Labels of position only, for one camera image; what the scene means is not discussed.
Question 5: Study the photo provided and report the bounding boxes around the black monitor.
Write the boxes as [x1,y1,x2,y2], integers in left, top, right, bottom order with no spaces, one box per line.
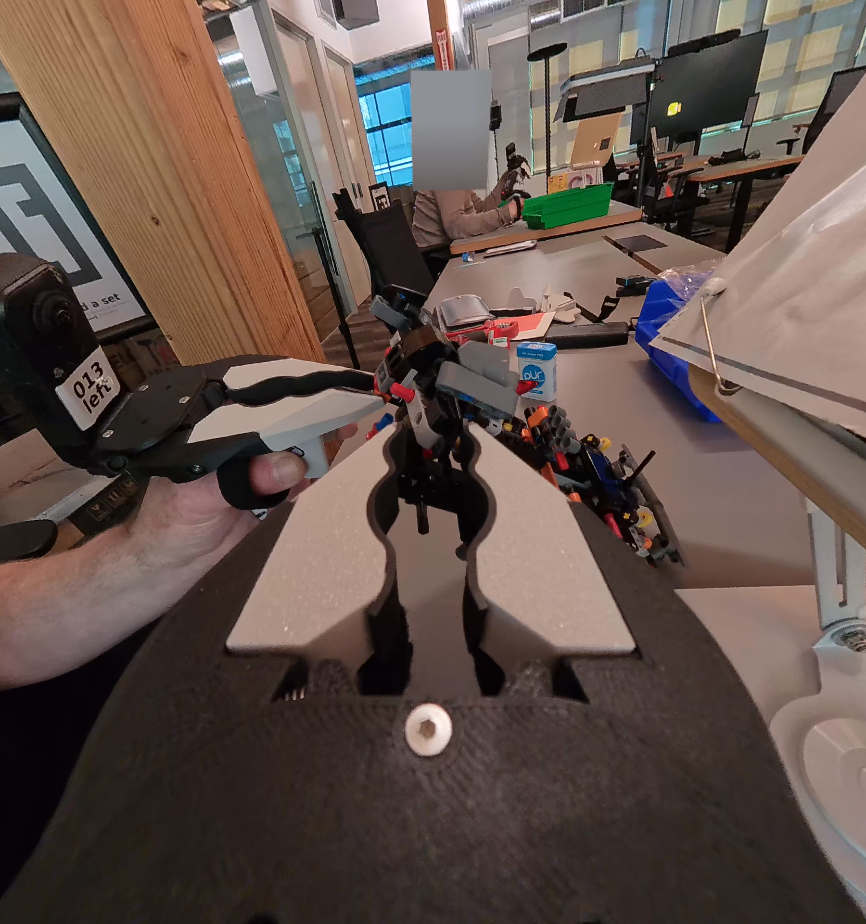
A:
[651,29,770,143]

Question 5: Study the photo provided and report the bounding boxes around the person's left hand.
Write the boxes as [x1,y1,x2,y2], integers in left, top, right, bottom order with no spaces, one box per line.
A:
[131,426,359,609]

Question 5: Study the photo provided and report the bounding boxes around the blue plastic bin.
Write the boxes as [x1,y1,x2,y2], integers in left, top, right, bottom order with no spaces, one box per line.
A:
[635,278,724,424]

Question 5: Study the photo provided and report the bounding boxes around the lego instruction booklet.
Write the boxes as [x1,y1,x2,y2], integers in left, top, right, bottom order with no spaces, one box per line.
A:
[649,64,866,452]

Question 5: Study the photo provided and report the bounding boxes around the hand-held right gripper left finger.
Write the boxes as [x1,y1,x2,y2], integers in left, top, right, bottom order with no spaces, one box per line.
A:
[225,423,399,695]

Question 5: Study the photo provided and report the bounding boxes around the brown cardboard box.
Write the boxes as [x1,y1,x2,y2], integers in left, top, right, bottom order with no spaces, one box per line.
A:
[100,329,187,385]

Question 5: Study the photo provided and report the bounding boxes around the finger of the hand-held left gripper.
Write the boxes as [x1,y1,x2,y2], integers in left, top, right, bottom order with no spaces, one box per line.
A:
[222,358,378,407]
[188,388,391,479]

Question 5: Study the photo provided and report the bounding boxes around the black framed marker screen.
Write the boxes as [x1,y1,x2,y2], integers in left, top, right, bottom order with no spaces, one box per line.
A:
[0,92,154,340]

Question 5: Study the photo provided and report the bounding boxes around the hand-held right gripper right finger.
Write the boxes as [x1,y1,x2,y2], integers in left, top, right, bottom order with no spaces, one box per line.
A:
[465,421,637,688]

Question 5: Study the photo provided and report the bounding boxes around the wooden office desk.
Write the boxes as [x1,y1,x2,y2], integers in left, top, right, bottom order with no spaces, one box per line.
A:
[684,153,809,243]

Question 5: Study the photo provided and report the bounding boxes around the black floor lamp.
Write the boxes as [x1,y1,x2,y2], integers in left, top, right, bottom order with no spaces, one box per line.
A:
[527,42,570,176]

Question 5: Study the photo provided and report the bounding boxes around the wooden pillar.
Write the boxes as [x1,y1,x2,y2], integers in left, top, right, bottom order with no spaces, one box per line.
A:
[0,0,327,369]

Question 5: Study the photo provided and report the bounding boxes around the clear plastic bag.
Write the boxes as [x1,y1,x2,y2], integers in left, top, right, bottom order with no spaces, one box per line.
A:
[657,261,717,304]

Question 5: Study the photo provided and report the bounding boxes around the black chair armrest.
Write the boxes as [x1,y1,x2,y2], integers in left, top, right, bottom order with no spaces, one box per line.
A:
[0,518,60,570]

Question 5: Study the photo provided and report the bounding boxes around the black office chair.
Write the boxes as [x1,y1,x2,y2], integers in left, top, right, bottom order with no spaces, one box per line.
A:
[332,186,435,308]

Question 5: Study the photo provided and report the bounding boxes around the blue gum box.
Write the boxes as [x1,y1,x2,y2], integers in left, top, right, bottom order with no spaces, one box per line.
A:
[516,341,558,402]

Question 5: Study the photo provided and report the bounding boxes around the green plastic bin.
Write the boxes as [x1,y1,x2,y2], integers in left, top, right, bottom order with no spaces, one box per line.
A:
[521,182,614,232]

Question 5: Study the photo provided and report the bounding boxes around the multicoloured lego car model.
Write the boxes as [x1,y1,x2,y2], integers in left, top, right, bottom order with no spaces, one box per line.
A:
[364,295,688,570]

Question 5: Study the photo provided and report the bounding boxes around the grey wallet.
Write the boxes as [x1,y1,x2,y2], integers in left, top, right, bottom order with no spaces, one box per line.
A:
[433,294,497,334]

